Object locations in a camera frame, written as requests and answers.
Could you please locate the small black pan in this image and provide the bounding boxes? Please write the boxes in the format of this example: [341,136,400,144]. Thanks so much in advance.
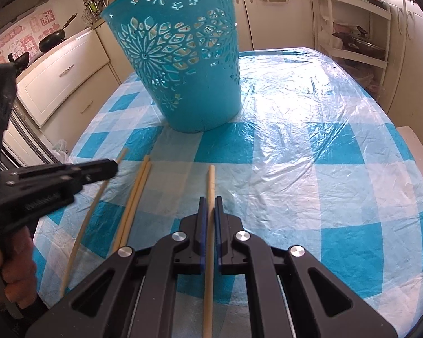
[7,52,31,73]

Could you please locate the blue white checkered tablecloth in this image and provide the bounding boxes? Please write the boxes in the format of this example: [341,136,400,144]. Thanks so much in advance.
[32,46,423,338]

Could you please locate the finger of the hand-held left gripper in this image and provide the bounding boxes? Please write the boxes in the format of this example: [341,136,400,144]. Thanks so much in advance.
[1,158,119,198]

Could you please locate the kitchen utensil rack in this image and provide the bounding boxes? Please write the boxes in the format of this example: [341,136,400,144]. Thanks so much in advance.
[79,0,118,26]

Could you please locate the white plastic bag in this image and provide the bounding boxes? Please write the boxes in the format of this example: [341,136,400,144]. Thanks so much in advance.
[51,139,73,165]

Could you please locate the light wooden chopstick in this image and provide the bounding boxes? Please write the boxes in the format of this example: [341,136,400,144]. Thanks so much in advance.
[59,148,128,298]
[202,164,215,338]
[119,162,153,249]
[111,155,151,252]

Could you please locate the cream wall cupboard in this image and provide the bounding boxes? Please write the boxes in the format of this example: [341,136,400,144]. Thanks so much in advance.
[233,0,321,52]

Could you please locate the dark lidded pot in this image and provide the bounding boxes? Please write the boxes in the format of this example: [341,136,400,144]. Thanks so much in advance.
[331,26,387,63]

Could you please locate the pink wall stickers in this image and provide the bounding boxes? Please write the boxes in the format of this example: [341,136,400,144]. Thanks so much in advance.
[0,10,59,60]

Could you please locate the black wok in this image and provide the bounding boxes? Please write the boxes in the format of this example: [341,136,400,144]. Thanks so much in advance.
[39,13,78,53]

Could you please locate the blue perforated plastic basket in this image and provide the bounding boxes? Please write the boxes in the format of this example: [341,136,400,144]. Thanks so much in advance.
[100,0,242,134]

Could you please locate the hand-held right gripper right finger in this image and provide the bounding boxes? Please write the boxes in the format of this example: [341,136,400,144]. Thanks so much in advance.
[214,195,399,338]

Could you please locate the cream drawer cabinet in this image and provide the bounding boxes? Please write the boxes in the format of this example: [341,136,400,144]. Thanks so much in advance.
[16,27,122,128]

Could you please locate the white shelf rack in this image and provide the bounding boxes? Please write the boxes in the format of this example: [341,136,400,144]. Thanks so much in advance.
[312,0,393,95]

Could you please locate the cream tall cupboard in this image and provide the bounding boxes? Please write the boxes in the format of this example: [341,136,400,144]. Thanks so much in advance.
[384,0,423,145]

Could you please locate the person's left hand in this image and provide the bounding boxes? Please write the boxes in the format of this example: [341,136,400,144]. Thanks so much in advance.
[0,227,40,310]

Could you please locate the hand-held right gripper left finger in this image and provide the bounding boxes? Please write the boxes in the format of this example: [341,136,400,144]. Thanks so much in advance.
[25,197,208,338]

